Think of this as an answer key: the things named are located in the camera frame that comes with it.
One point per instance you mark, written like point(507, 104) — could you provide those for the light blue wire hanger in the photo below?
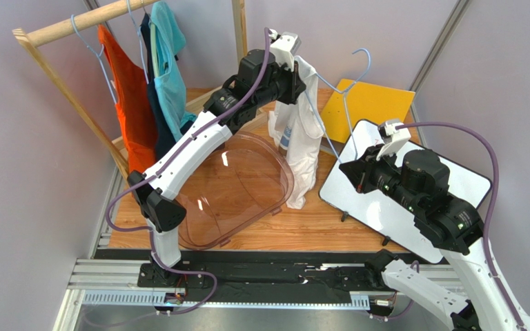
point(97, 56)
point(140, 41)
point(345, 93)

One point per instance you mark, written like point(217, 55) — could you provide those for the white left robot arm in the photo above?
point(263, 76)

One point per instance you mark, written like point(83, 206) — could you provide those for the orange t shirt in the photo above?
point(134, 113)

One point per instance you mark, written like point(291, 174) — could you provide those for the white t shirt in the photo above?
point(296, 129)

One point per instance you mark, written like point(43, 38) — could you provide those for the transparent brown plastic basket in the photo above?
point(237, 185)

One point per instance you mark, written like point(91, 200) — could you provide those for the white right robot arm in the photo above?
point(452, 225)

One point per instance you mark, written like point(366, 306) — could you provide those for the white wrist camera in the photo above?
point(284, 47)
point(394, 139)

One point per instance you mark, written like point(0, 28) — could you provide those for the turquoise t shirt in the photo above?
point(169, 85)

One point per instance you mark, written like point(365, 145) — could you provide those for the green plastic hanger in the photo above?
point(153, 46)

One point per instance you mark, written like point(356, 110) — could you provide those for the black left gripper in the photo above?
point(296, 85)

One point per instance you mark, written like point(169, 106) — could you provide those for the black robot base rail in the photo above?
point(256, 277)

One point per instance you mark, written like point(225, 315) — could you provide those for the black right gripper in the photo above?
point(364, 170)

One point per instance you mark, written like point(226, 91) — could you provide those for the white dry erase board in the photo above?
point(382, 214)

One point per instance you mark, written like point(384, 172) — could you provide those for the yellow binder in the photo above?
point(365, 101)

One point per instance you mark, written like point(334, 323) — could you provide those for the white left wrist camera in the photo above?
point(284, 47)

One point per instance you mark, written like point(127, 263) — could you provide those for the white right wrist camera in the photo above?
point(394, 139)

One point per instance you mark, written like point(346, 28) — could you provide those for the navy blue t shirt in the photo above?
point(165, 139)

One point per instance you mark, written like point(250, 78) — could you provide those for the wooden clothes rack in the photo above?
point(43, 36)

